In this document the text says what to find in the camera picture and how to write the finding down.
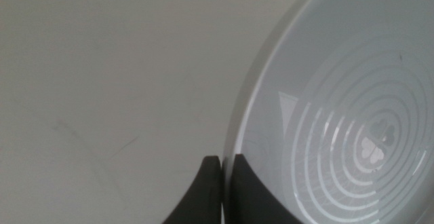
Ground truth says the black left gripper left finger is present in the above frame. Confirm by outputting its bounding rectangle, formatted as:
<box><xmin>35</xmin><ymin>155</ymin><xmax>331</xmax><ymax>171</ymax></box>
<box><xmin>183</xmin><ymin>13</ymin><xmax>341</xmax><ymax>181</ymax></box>
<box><xmin>162</xmin><ymin>155</ymin><xmax>223</xmax><ymax>224</ymax></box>

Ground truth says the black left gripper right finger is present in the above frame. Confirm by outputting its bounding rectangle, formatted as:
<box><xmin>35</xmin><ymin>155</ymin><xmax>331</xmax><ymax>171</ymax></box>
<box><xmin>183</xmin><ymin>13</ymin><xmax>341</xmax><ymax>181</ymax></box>
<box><xmin>223</xmin><ymin>153</ymin><xmax>305</xmax><ymax>224</ymax></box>

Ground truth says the grey shallow bowl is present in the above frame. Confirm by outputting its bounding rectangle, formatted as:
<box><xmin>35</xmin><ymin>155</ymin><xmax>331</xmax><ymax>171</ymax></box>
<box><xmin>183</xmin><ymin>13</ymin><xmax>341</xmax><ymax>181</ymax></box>
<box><xmin>222</xmin><ymin>0</ymin><xmax>434</xmax><ymax>224</ymax></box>

